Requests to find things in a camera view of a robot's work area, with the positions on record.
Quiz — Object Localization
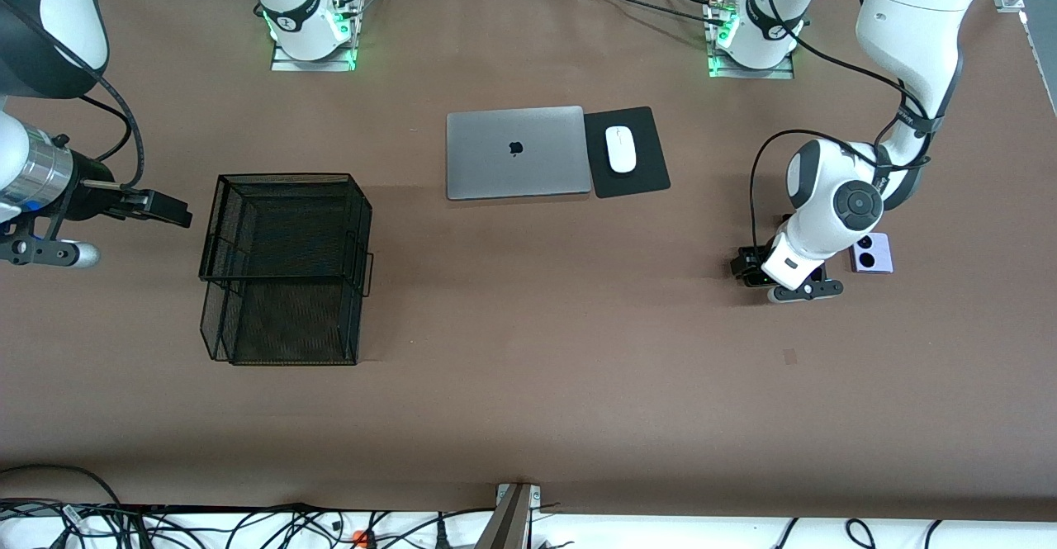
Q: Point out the small black flip phone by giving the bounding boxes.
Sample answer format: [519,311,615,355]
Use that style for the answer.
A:
[741,248,781,288]

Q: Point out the long black phone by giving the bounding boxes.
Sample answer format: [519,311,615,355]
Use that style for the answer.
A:
[782,214,827,286]

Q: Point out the lavender flip phone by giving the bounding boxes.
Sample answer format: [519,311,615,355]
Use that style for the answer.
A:
[851,233,894,275]

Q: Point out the black mouse pad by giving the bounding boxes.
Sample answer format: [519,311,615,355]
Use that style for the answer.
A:
[583,106,671,199]

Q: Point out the white computer mouse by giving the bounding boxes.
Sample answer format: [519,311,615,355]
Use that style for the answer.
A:
[605,125,638,174]

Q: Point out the silver closed laptop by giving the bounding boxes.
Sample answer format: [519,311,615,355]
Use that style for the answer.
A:
[446,106,594,201]

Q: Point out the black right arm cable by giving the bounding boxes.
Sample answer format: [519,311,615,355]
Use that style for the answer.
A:
[78,70,145,188]

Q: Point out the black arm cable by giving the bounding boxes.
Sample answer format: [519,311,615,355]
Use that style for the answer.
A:
[78,70,145,188]
[750,0,942,261]

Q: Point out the black wire mesh two-tier tray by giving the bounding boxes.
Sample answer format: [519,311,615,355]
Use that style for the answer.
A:
[198,173,374,367]

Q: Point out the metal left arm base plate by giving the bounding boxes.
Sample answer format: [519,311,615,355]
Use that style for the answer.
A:
[709,45,795,80]

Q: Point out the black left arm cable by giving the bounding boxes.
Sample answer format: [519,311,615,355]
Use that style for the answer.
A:
[750,0,942,261]

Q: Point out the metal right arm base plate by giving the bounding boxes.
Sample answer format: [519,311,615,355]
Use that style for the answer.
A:
[271,41,358,72]

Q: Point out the aluminium camera post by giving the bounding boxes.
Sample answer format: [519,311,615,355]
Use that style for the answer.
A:
[475,483,542,549]

